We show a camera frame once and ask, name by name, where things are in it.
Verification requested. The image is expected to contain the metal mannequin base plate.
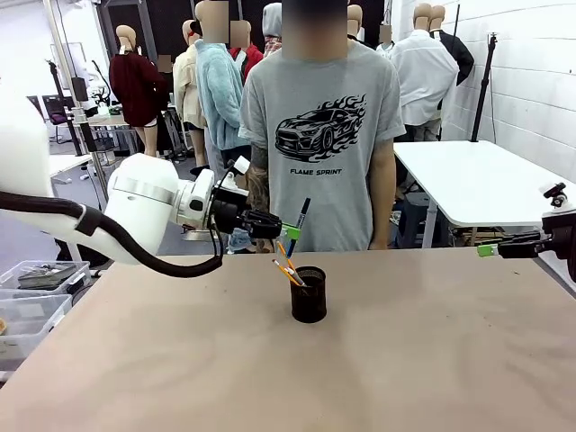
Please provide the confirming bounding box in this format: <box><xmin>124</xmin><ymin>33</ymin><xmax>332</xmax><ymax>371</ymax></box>
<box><xmin>181</xmin><ymin>227</ymin><xmax>213</xmax><ymax>243</ymax></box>

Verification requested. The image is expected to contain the clear empty plastic bin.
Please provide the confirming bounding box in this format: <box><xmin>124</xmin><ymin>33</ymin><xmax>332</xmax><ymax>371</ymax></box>
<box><xmin>0</xmin><ymin>292</ymin><xmax>74</xmax><ymax>362</ymax></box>

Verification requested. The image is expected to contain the mannequin in maroon sweater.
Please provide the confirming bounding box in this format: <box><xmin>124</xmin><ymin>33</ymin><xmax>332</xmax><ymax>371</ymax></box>
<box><xmin>109</xmin><ymin>24</ymin><xmax>169</xmax><ymax>159</ymax></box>

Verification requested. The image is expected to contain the black mesh pen holder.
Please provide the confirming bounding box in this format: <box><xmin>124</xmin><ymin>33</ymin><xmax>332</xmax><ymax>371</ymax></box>
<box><xmin>290</xmin><ymin>265</ymin><xmax>328</xmax><ymax>324</ymax></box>

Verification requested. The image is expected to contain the mannequin in plaid shirt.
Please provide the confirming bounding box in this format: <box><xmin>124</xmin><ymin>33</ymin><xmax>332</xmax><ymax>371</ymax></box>
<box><xmin>262</xmin><ymin>2</ymin><xmax>284</xmax><ymax>59</ymax></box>

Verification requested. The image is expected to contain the small white table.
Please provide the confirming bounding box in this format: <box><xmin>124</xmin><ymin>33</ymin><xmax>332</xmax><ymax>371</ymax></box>
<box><xmin>47</xmin><ymin>154</ymin><xmax>93</xmax><ymax>182</ymax></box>

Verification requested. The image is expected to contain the large white table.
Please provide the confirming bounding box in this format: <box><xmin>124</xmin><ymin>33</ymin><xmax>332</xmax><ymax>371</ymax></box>
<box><xmin>392</xmin><ymin>139</ymin><xmax>576</xmax><ymax>229</ymax></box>

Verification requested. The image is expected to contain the black light stand pole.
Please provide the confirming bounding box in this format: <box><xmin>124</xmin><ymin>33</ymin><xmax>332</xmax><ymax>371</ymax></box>
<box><xmin>44</xmin><ymin>59</ymin><xmax>85</xmax><ymax>157</ymax></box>

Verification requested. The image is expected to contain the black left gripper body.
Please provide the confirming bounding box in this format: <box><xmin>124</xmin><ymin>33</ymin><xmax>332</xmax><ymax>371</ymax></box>
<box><xmin>210</xmin><ymin>185</ymin><xmax>254</xmax><ymax>236</ymax></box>

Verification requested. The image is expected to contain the clear bin with dark contents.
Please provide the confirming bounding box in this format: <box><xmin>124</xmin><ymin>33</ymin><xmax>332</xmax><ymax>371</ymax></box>
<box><xmin>0</xmin><ymin>259</ymin><xmax>92</xmax><ymax>297</ymax></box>

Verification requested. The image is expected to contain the yellow wooden pencil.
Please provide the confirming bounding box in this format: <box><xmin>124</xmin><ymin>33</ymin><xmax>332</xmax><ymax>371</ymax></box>
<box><xmin>271</xmin><ymin>258</ymin><xmax>306</xmax><ymax>288</ymax></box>
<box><xmin>276</xmin><ymin>241</ymin><xmax>297</xmax><ymax>272</ymax></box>

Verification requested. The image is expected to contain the black tripod stand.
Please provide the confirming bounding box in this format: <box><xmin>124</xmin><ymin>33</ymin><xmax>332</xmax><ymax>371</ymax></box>
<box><xmin>469</xmin><ymin>31</ymin><xmax>502</xmax><ymax>143</ymax></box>

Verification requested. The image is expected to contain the mannequin in white shirt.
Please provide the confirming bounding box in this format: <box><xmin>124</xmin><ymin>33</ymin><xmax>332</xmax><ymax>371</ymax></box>
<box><xmin>388</xmin><ymin>3</ymin><xmax>461</xmax><ymax>141</ymax></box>

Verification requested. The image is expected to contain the tattooed right forearm of person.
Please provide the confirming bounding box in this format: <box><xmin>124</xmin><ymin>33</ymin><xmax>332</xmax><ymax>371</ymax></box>
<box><xmin>249</xmin><ymin>142</ymin><xmax>275</xmax><ymax>253</ymax></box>

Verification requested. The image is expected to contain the left forearm of person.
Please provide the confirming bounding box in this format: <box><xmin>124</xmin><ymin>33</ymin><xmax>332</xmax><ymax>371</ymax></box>
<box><xmin>367</xmin><ymin>138</ymin><xmax>396</xmax><ymax>251</ymax></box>

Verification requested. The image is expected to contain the mannequin in cream jacket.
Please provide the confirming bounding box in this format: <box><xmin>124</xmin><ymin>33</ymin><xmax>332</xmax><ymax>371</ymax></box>
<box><xmin>172</xmin><ymin>19</ymin><xmax>209</xmax><ymax>168</ymax></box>

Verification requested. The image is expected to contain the person in grey T-shirt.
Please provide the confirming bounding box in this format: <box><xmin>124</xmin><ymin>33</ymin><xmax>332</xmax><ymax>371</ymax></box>
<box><xmin>237</xmin><ymin>0</ymin><xmax>407</xmax><ymax>253</ymax></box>

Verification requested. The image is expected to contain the mannequin in black jacket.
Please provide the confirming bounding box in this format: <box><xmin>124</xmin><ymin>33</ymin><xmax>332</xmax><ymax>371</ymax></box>
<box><xmin>429</xmin><ymin>4</ymin><xmax>476</xmax><ymax>87</ymax></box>

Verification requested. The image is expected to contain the black office chair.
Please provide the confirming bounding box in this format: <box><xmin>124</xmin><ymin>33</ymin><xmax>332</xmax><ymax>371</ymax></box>
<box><xmin>41</xmin><ymin>94</ymin><xmax>73</xmax><ymax>145</ymax></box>

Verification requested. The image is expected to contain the black left arm cable sleeve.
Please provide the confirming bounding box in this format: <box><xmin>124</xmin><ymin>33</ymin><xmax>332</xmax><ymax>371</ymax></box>
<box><xmin>0</xmin><ymin>190</ymin><xmax>226</xmax><ymax>278</ymax></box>

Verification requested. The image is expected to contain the mannequin in red jacket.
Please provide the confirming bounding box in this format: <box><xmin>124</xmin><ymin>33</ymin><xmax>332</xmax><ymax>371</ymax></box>
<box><xmin>229</xmin><ymin>20</ymin><xmax>266</xmax><ymax>77</ymax></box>

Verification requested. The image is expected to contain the mannequin in light-blue fleece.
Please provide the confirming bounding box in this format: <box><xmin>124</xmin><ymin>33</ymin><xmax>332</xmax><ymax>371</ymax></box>
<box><xmin>194</xmin><ymin>0</ymin><xmax>253</xmax><ymax>177</ymax></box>

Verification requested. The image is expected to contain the black marker with blue cap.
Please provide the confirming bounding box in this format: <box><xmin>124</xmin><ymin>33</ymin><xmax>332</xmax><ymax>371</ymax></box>
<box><xmin>287</xmin><ymin>196</ymin><xmax>312</xmax><ymax>259</ymax></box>

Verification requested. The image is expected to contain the bare beige mannequin head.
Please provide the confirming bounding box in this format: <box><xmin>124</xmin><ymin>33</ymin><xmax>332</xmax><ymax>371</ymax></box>
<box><xmin>346</xmin><ymin>4</ymin><xmax>365</xmax><ymax>44</ymax></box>

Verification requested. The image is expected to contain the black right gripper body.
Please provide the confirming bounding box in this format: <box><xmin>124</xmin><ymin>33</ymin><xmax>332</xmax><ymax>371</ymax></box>
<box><xmin>541</xmin><ymin>211</ymin><xmax>576</xmax><ymax>283</ymax></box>

